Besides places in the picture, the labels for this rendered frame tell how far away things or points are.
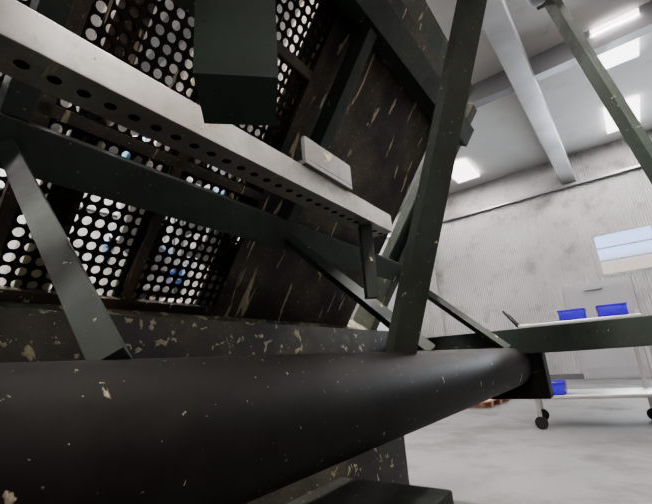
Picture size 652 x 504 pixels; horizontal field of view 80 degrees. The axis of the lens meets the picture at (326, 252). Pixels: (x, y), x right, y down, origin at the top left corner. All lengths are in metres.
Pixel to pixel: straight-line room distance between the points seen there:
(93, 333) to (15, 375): 0.08
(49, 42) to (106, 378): 0.30
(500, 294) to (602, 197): 3.36
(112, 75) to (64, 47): 0.04
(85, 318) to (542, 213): 11.64
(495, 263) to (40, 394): 11.65
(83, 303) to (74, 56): 0.22
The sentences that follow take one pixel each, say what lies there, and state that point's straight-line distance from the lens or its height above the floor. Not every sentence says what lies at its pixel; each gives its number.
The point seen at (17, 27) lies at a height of 0.99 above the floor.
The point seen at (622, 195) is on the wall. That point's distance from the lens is 11.73.
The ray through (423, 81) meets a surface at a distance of 1.44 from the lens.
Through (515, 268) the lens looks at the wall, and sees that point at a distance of 11.64.
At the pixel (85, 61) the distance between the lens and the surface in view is 0.46.
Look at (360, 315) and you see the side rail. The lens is 1.86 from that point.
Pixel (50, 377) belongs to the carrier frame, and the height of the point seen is 0.71.
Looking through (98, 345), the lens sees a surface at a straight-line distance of 0.35.
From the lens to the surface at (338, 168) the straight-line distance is 0.72.
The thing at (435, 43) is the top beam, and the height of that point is 1.82.
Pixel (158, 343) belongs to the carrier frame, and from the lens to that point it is 0.89.
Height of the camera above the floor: 0.71
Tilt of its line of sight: 16 degrees up
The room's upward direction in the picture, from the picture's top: 4 degrees counter-clockwise
